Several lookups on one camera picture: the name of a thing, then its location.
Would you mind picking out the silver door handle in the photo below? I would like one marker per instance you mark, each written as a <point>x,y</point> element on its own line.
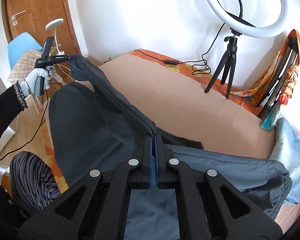
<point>14,17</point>

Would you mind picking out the pink beige blanket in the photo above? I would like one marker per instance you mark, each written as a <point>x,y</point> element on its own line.
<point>179,105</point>

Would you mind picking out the orange patterned scarf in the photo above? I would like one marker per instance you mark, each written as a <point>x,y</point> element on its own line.
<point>258,89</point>

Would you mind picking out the checkered beige cloth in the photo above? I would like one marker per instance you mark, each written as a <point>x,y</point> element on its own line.
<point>24,66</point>

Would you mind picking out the left black sleeve forearm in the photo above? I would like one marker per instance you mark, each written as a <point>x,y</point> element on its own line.
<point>12,102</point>

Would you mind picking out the light blue chair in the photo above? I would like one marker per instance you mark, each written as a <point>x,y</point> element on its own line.
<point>20,45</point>

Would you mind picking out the orange floral bedsheet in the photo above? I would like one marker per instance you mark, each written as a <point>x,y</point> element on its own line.
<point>186,69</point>

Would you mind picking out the striped grey trouser leg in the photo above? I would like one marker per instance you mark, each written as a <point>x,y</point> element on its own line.
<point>33,185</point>

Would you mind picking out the white desk lamp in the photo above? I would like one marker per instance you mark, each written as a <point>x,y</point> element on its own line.
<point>52,25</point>

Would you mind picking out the wooden door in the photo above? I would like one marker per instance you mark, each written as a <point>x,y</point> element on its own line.
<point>38,14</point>

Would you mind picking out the folded silver black tripod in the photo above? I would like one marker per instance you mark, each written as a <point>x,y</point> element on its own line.
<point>279,77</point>

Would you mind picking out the dark grey pants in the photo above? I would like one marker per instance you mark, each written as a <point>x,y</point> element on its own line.
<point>95,131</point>

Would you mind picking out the left white gloved hand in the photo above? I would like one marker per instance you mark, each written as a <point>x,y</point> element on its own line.
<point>38,81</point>

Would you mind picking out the white ring light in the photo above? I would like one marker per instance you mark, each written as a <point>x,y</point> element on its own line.
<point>260,19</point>

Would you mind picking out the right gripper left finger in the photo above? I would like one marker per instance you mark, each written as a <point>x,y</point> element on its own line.
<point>140,177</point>

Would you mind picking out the folded light blue jeans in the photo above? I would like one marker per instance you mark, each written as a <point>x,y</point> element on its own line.
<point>287,151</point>

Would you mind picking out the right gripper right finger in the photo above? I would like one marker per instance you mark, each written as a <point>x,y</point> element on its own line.
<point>163,173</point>

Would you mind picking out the black mini tripod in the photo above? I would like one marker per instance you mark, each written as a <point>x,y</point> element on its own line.
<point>227,64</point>

